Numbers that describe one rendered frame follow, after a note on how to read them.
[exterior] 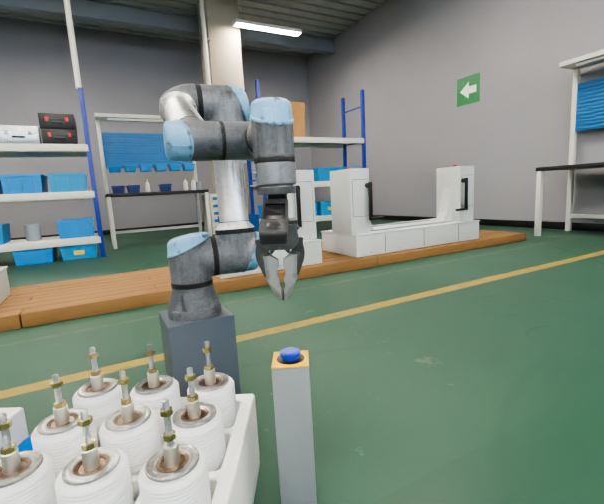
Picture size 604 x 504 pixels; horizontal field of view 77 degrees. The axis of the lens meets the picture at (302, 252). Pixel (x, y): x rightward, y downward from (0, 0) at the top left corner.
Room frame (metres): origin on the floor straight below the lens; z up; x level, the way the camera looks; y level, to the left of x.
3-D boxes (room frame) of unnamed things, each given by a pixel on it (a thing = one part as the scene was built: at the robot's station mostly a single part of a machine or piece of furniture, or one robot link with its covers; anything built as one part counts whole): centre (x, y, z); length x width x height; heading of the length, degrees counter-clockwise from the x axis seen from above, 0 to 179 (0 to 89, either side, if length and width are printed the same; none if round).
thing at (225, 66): (7.14, 1.23, 2.00); 0.56 x 0.56 x 4.00; 28
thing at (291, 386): (0.69, 0.03, 0.16); 0.07 x 0.07 x 0.31; 89
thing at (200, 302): (1.07, 0.32, 0.35); 0.15 x 0.15 x 0.10
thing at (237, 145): (0.80, 0.09, 0.74); 0.11 x 0.11 x 0.08; 21
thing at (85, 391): (0.74, 0.44, 0.25); 0.08 x 0.08 x 0.01
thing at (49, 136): (4.61, 2.75, 1.41); 0.42 x 0.34 x 0.17; 29
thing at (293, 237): (0.72, 0.04, 0.58); 0.09 x 0.08 x 0.12; 1
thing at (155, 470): (0.50, 0.21, 0.25); 0.08 x 0.08 x 0.01
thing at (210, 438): (0.62, 0.21, 0.16); 0.10 x 0.10 x 0.18
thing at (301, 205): (2.96, 0.33, 0.45); 0.82 x 0.57 x 0.74; 118
